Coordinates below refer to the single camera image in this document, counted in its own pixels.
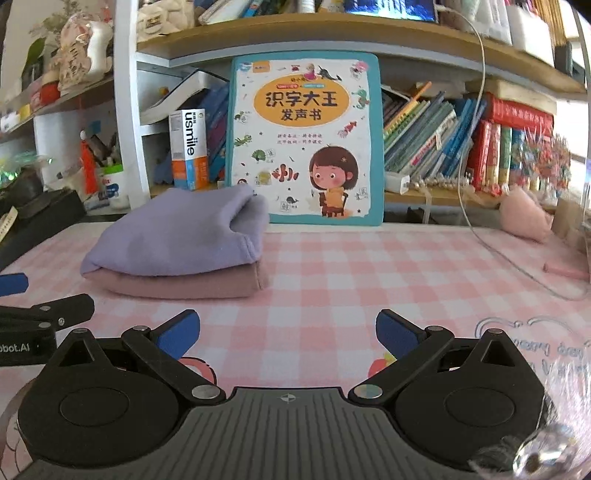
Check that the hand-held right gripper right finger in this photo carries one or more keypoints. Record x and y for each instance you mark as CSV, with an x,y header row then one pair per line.
x,y
397,334

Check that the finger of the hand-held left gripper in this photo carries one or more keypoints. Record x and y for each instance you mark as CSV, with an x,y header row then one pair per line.
x,y
14,284
60,307

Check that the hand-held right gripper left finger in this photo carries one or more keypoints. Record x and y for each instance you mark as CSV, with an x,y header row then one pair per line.
x,y
178,332

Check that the purple and pink sweater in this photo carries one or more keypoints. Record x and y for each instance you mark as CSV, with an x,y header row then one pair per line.
x,y
175,230

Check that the white wristwatch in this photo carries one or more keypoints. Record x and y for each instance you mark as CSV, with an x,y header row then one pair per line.
x,y
7,224

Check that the black box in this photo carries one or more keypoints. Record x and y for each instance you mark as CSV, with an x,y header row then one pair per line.
x,y
41,221

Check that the white pen holder cup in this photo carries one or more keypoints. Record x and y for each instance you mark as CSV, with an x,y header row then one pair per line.
x,y
115,189

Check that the red tassel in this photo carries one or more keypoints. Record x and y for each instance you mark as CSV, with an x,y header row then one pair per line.
x,y
88,170

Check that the white charger plug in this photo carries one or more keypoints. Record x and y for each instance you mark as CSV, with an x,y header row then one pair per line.
x,y
397,182

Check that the bunch of pens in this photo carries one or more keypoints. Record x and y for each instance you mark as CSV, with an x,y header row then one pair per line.
x,y
104,150

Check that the pink plush toy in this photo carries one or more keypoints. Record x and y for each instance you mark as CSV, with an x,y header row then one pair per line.
x,y
524,214

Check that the pink pen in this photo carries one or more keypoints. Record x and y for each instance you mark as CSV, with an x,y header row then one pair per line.
x,y
561,269

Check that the clear shiny ornament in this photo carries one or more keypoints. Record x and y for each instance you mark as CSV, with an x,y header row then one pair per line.
x,y
535,454

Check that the red jar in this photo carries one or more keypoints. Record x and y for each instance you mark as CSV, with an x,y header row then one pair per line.
x,y
49,94

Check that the white orange toothpaste box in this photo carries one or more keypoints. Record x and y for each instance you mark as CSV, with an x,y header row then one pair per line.
x,y
187,138

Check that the upright red book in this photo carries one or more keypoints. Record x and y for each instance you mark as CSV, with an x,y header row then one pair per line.
x,y
479,154

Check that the row of leaning books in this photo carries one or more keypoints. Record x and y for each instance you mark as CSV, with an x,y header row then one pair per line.
x,y
425,134

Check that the green plant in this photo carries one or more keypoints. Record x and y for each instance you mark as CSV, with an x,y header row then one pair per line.
x,y
33,55

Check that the colourful flower ornament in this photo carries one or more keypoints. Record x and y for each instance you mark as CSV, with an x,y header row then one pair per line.
x,y
547,157

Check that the decorative hanging plaque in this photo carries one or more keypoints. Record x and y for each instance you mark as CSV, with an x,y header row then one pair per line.
x,y
83,50

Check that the thick red dictionary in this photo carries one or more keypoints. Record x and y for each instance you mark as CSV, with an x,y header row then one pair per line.
x,y
517,115

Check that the teal children's picture book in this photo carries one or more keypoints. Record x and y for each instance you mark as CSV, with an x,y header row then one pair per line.
x,y
300,101

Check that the white quilted handbag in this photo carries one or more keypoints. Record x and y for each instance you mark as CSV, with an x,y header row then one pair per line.
x,y
161,16

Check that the wooden bookshelf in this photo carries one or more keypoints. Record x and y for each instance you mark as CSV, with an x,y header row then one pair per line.
x,y
277,37

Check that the black device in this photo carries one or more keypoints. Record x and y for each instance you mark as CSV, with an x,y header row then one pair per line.
x,y
569,62

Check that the tablet with lit screen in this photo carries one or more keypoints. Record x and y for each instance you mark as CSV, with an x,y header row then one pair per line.
x,y
392,9

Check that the white storage box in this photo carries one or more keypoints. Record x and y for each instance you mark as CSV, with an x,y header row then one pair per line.
x,y
531,34

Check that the books lying on shelf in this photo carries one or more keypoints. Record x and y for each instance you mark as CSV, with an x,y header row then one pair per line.
x,y
258,9

